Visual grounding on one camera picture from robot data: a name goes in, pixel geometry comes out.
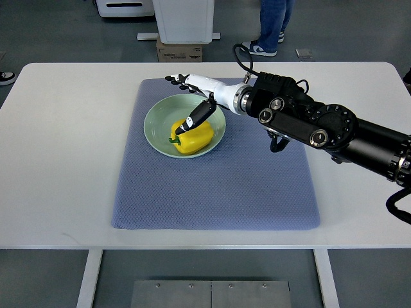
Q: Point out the black white sneaker at left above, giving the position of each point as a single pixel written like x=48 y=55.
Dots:
x=7 y=78

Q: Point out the yellow bell pepper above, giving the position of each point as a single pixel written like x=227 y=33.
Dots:
x=192 y=141

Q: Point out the white appliance with slot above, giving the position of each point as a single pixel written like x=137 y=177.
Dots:
x=114 y=9

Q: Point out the person in blue jeans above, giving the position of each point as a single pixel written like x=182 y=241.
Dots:
x=274 y=18

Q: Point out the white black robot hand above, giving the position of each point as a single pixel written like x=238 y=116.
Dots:
x=217 y=93

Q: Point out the grey metal base plate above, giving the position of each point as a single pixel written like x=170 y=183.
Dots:
x=208 y=293

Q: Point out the blue-grey quilted mat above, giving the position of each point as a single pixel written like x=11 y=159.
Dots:
x=238 y=185

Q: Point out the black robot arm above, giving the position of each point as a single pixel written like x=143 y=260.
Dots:
x=287 y=112

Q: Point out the grey floor socket plate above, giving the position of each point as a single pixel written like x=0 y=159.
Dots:
x=303 y=54

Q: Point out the white table leg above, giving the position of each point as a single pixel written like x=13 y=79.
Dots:
x=326 y=279
x=90 y=278

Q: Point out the light green plate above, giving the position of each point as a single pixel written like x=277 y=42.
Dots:
x=160 y=118

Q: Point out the cardboard box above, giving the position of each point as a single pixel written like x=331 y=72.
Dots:
x=178 y=52

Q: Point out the white table leg right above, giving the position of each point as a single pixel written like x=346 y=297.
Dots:
x=326 y=279

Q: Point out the white table leg left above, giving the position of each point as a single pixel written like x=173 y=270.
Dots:
x=90 y=278

